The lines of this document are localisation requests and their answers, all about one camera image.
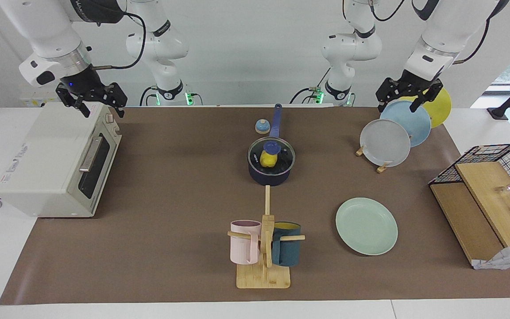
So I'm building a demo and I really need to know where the glass lid blue knob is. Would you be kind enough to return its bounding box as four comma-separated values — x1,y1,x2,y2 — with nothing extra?
248,137,296,175

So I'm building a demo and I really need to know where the light blue plate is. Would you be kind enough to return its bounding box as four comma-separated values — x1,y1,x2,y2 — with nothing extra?
380,100,432,148

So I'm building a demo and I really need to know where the yellow plate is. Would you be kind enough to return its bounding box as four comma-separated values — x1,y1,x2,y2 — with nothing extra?
399,86,452,128

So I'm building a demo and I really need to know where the grey plate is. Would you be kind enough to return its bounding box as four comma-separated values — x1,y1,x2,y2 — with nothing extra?
360,119,411,167

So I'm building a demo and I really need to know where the wooden plate rack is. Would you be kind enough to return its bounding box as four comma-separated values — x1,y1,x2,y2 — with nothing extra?
355,144,390,174

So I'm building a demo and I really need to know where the light green plate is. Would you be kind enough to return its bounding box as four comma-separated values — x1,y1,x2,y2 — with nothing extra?
336,197,398,256

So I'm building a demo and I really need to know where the cream toaster oven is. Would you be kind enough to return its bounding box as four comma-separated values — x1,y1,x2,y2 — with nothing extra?
0,101,123,218

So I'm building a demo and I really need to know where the light wooden board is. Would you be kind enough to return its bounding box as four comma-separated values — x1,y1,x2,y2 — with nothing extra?
455,162,510,248

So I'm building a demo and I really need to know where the brown wooden board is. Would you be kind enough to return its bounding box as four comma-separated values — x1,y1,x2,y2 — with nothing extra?
430,183,503,266

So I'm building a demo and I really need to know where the brown table mat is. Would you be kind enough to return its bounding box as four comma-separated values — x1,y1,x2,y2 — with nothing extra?
0,106,510,305

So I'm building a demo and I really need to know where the teal mug yellow inside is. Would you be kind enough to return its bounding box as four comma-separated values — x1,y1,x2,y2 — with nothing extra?
271,222,302,267

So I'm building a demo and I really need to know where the pink mug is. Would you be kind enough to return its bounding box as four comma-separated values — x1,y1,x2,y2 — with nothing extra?
230,220,262,265

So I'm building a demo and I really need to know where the wooden mug tree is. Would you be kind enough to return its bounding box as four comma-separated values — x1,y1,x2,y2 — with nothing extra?
227,185,305,289

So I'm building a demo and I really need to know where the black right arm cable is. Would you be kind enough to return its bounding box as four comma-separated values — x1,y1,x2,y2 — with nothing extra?
92,11,147,70

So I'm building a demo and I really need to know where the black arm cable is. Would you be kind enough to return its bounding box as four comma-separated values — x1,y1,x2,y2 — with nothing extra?
92,11,147,70
452,18,491,66

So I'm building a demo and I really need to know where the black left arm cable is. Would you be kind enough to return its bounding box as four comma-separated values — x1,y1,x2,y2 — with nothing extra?
452,18,491,66

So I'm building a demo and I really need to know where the black wire basket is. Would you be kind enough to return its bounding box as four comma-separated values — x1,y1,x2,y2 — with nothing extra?
429,143,510,204

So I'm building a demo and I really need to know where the dark blue pot purple handle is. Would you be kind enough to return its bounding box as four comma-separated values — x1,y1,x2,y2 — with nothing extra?
247,104,296,187

